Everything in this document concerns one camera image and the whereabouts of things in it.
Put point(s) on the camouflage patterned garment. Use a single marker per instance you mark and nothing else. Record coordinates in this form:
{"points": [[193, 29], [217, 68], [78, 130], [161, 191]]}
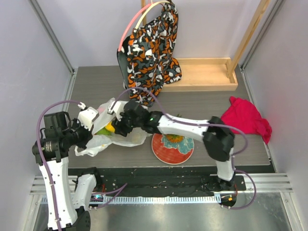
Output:
{"points": [[145, 56]]}

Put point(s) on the wooden clothes rack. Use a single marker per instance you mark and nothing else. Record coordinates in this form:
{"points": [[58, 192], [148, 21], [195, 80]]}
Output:
{"points": [[215, 74]]}

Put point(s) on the green bumpy fake fruit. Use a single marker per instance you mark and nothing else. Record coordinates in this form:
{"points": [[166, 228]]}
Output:
{"points": [[104, 132]]}

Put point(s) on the yellow fake mango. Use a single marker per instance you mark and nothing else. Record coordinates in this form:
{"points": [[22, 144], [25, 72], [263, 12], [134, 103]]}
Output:
{"points": [[109, 127]]}

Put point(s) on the translucent white plastic bag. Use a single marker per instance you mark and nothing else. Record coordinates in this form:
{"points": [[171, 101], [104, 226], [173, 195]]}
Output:
{"points": [[103, 136]]}

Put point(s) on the pink and cream hanger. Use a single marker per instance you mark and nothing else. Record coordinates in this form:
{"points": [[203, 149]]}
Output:
{"points": [[140, 17]]}

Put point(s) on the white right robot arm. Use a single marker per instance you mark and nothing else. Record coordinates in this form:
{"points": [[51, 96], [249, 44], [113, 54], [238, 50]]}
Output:
{"points": [[214, 134]]}

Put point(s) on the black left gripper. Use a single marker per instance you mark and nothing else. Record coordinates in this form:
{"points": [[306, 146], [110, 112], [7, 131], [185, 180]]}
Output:
{"points": [[88, 134]]}

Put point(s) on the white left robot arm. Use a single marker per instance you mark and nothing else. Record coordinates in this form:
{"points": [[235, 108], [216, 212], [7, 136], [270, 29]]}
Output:
{"points": [[67, 212]]}

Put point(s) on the red and teal plate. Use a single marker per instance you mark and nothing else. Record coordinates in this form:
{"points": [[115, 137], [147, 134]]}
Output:
{"points": [[172, 153]]}

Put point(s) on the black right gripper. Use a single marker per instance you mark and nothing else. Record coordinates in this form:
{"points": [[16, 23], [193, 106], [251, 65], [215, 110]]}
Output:
{"points": [[122, 123]]}

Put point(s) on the white slotted cable duct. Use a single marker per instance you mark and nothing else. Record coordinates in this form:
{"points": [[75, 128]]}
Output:
{"points": [[120, 200]]}

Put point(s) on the red cloth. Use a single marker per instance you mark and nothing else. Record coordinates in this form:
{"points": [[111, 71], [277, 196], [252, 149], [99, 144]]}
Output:
{"points": [[242, 114]]}

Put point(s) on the fake pineapple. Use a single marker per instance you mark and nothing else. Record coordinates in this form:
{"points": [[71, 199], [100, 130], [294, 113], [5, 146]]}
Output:
{"points": [[173, 138]]}

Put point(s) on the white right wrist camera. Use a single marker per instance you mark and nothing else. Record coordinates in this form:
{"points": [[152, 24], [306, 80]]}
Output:
{"points": [[116, 109]]}

